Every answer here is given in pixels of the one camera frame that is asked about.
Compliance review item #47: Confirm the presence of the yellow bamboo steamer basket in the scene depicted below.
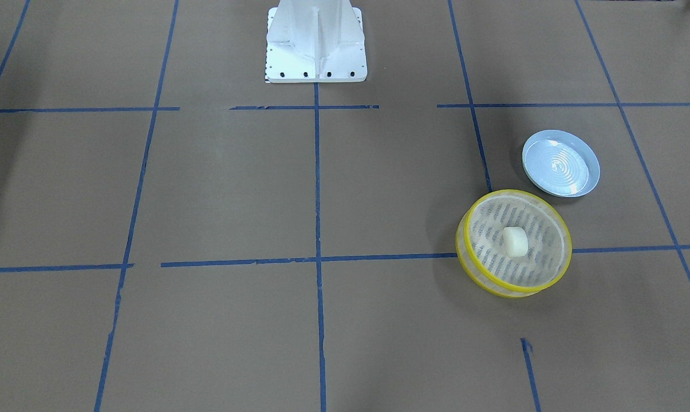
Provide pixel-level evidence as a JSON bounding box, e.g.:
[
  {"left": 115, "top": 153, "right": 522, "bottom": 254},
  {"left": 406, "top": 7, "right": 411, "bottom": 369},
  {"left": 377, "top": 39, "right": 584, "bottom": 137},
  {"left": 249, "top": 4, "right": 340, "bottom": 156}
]
[{"left": 455, "top": 189, "right": 573, "bottom": 298}]

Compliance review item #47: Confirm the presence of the brown paper table cover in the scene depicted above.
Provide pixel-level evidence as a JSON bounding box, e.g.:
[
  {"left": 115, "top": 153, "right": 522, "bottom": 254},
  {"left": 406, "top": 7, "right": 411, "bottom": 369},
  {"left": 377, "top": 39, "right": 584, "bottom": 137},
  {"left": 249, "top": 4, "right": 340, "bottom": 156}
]
[{"left": 0, "top": 1, "right": 690, "bottom": 411}]

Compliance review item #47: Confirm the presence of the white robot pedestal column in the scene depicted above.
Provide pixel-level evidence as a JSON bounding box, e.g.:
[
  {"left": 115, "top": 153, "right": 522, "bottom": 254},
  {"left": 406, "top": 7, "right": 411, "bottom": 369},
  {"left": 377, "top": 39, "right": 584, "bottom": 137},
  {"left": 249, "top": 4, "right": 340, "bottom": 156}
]
[{"left": 265, "top": 1, "right": 368, "bottom": 84}]

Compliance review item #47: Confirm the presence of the light blue plate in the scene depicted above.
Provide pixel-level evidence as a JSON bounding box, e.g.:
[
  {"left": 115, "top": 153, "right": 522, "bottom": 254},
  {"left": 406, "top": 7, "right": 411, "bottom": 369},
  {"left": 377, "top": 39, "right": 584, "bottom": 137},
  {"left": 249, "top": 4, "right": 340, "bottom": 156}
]
[{"left": 521, "top": 129, "right": 601, "bottom": 198}]

